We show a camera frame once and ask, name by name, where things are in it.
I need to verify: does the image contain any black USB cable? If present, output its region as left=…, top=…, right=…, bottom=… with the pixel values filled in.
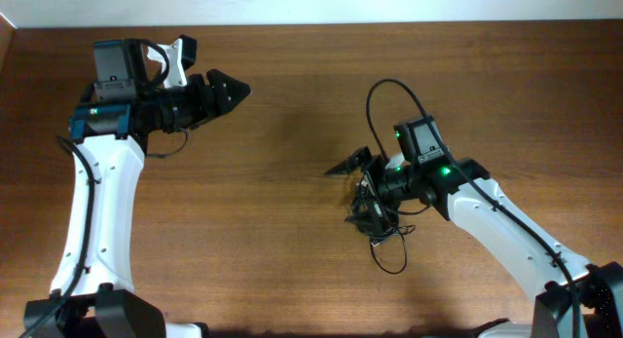
left=344, top=171, right=418, bottom=276

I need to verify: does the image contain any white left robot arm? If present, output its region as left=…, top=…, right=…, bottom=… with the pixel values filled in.
left=23, top=35, right=251, bottom=337

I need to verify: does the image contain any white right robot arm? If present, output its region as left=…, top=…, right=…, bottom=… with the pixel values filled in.
left=327, top=116, right=622, bottom=337

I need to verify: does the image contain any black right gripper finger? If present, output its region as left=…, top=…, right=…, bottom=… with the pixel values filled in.
left=324, top=146, right=373, bottom=176
left=345, top=200, right=388, bottom=236

